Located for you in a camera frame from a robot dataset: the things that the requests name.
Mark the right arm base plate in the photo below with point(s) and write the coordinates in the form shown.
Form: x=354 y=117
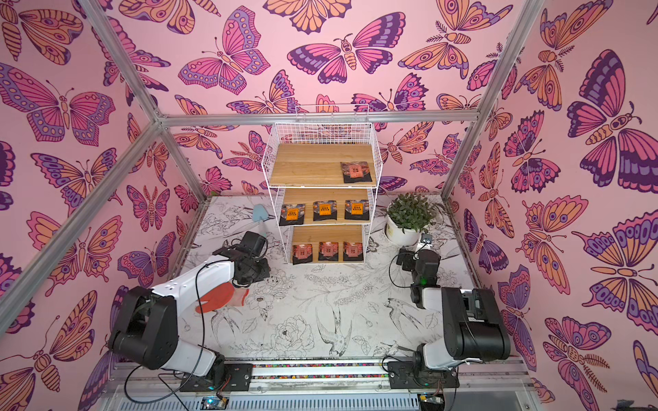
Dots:
x=408 y=375

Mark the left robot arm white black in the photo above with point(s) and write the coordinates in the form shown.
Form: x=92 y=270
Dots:
x=146 y=330

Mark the green plant in white pot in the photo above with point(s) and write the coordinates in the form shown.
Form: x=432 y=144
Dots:
x=408 y=217

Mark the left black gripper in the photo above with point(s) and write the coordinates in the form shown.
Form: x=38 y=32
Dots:
x=265 y=275

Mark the red tea bag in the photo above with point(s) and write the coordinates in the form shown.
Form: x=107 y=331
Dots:
x=353 y=251
x=328 y=251
x=302 y=253
x=356 y=172

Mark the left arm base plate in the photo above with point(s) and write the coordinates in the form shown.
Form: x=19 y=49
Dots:
x=232 y=377

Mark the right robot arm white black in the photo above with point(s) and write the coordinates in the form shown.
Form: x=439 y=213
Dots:
x=473 y=329

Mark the teal and white spatula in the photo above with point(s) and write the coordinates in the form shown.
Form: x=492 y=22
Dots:
x=260 y=214

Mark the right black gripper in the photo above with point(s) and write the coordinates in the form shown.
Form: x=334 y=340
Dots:
x=406 y=259

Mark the orange tea bag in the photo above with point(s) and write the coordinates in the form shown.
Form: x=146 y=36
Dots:
x=292 y=214
x=357 y=210
x=324 y=210

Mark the white wire three-tier shelf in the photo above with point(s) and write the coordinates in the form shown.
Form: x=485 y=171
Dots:
x=301 y=165

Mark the aluminium rail with coloured strip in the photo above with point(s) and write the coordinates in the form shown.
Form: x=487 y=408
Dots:
x=302 y=376

